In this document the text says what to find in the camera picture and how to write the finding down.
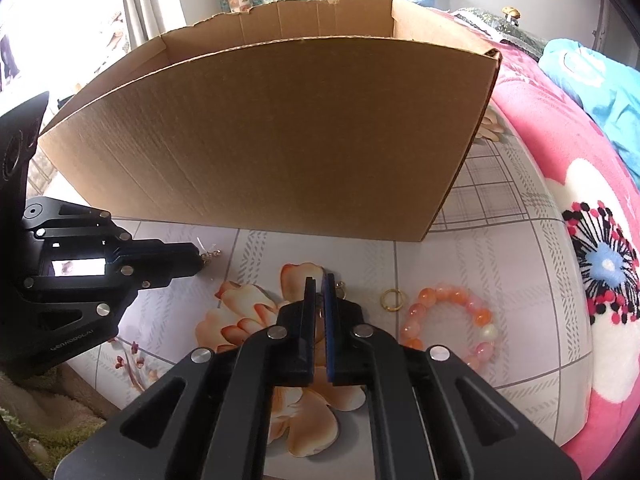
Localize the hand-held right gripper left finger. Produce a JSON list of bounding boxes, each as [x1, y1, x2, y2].
[[65, 276, 321, 480]]

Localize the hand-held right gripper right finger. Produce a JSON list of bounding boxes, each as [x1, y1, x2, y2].
[[322, 272, 583, 480]]

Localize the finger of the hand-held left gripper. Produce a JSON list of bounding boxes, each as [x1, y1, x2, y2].
[[22, 197, 203, 266], [22, 262, 202, 318]]

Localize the small gold earring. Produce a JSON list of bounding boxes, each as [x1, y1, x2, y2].
[[196, 237, 223, 263], [316, 281, 348, 321]]

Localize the brown cardboard box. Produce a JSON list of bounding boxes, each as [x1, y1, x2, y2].
[[37, 0, 503, 243]]

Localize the fluffy white green blanket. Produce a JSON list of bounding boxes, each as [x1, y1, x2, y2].
[[0, 360, 121, 480]]

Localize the floral plaid tablecloth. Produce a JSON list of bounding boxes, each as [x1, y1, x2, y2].
[[65, 105, 593, 480]]

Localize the grey curtain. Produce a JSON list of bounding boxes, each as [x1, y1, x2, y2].
[[120, 0, 166, 46]]

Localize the pink floral blanket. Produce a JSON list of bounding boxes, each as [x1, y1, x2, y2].
[[430, 7, 640, 478]]

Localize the dark patterned pillow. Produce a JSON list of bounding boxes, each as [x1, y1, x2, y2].
[[452, 6, 548, 61]]

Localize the blue blanket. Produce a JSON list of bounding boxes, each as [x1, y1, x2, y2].
[[537, 37, 640, 186]]

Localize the orange pink bead bracelet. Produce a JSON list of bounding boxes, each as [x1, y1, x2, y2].
[[400, 284, 500, 372]]

